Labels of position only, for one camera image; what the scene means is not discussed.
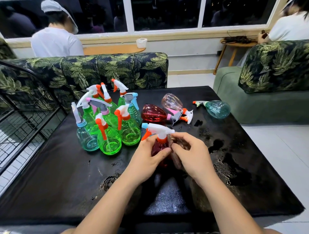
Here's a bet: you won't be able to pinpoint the person's right hand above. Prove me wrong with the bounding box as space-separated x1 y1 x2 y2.
170 132 218 188

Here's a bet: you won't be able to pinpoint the person's left hand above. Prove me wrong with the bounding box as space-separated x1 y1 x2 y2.
125 134 172 186

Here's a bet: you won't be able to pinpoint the brown cloth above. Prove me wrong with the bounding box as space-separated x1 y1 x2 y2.
168 134 192 170

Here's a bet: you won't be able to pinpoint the red bottle with white trigger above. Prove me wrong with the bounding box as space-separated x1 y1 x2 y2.
141 122 175 168

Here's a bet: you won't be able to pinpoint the person's left forearm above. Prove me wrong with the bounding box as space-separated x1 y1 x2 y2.
72 174 145 234

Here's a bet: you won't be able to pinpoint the person's right forearm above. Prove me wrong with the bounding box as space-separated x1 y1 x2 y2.
196 172 267 234

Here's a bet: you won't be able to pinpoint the red bottle with grey trigger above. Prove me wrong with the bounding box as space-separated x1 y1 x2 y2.
141 104 184 126

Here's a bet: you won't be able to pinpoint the clear pink spray bottle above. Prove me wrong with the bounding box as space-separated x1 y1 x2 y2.
161 93 194 125

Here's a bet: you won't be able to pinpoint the group of green spray bottles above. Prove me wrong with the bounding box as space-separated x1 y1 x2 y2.
71 78 143 156

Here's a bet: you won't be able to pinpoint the teal spray bottle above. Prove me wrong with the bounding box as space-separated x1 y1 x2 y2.
192 100 231 119

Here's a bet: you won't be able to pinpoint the green sofa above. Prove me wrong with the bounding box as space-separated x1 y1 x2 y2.
213 66 309 125

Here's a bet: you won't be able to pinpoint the black table cover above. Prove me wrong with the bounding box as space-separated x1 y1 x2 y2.
0 86 305 226

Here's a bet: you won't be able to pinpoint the long wooden table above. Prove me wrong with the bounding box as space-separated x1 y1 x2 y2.
83 46 147 56

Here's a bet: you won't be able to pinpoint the dark leaf print sofa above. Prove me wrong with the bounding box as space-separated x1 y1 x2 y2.
0 52 169 112

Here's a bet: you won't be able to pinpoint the round wooden side table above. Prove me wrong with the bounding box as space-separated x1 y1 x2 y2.
213 39 258 75

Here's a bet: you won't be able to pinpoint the leaf print sofa cushion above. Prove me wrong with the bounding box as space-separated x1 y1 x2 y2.
238 40 309 94

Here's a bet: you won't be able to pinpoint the white cap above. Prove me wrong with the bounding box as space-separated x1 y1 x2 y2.
41 0 79 35

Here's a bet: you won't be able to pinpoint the black cables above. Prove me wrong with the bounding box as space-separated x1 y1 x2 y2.
223 35 257 44

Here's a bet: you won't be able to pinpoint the white window frame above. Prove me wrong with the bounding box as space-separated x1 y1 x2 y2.
0 0 288 39

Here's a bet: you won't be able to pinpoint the black metal wire rack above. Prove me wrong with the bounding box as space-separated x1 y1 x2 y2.
0 60 68 174

